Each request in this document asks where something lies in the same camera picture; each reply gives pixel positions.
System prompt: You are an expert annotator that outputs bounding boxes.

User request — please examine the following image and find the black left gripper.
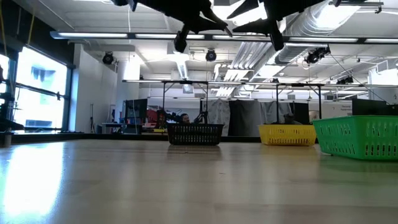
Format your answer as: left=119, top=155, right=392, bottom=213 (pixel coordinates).
left=136, top=0, right=233, bottom=37

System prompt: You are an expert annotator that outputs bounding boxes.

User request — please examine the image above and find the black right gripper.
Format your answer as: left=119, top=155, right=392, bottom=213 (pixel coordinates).
left=226, top=0, right=326, bottom=34

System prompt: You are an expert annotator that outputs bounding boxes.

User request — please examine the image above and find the black ceiling fixture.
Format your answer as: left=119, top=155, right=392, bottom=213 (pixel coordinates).
left=336, top=75, right=354, bottom=85
left=303, top=46, right=331, bottom=65

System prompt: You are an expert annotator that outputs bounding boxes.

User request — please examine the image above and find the white hanging cloth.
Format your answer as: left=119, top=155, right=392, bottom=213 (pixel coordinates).
left=206, top=98, right=231, bottom=125

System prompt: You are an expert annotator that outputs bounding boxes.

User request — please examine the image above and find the grey hanging cloth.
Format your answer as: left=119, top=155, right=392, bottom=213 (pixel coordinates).
left=261, top=101, right=294, bottom=124

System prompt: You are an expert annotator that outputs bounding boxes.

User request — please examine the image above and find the dark hanging curtain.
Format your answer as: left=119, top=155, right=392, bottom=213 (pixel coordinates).
left=228, top=99, right=264, bottom=137

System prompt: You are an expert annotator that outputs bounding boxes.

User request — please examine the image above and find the black plastic basket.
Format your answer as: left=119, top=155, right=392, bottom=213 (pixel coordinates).
left=166, top=123, right=225, bottom=146

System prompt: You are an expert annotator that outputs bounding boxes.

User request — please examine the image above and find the dark computer monitor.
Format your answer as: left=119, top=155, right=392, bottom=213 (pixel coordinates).
left=124, top=98, right=149, bottom=120

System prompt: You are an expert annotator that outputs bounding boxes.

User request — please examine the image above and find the long overhead light bar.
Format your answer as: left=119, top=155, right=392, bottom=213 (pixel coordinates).
left=49, top=30, right=398, bottom=45

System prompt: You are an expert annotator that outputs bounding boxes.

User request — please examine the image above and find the yellow plastic basket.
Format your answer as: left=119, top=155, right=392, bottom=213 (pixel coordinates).
left=257, top=124, right=318, bottom=147

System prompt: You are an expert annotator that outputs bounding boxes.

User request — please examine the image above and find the green plastic basket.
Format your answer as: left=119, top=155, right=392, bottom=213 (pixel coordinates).
left=311, top=114, right=398, bottom=161

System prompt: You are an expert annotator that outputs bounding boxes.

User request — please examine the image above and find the large window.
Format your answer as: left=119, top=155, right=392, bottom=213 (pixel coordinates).
left=0, top=45, right=73, bottom=133

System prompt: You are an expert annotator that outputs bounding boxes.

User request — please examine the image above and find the dark metal equipment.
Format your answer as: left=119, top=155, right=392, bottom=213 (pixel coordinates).
left=0, top=92, right=28, bottom=133

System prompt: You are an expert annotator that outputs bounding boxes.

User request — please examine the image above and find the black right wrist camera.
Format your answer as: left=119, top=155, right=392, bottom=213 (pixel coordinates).
left=268, top=21, right=285, bottom=52

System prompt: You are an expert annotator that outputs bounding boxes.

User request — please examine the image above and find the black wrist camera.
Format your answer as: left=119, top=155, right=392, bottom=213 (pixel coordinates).
left=173, top=24, right=190, bottom=54
left=268, top=21, right=285, bottom=52

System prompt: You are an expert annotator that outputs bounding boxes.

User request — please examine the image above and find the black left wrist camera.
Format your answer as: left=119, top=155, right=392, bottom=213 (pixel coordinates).
left=173, top=24, right=190, bottom=54

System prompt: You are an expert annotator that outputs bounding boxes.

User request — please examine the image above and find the silver ventilation duct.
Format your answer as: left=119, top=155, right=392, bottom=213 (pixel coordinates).
left=273, top=0, right=361, bottom=66

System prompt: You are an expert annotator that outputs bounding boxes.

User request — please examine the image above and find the black metal stand frame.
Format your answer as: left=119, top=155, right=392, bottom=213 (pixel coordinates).
left=161, top=80, right=210, bottom=125
left=274, top=82, right=323, bottom=124

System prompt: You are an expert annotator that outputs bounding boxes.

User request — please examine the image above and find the black aluminium table frame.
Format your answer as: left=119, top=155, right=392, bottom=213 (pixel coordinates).
left=0, top=132, right=265, bottom=144

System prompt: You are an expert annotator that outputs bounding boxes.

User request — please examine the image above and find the yellow cable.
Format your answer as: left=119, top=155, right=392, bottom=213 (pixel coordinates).
left=27, top=7, right=37, bottom=46

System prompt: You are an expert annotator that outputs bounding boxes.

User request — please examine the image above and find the small grey cylinder post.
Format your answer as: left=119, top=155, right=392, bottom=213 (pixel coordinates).
left=2, top=131, right=14, bottom=147

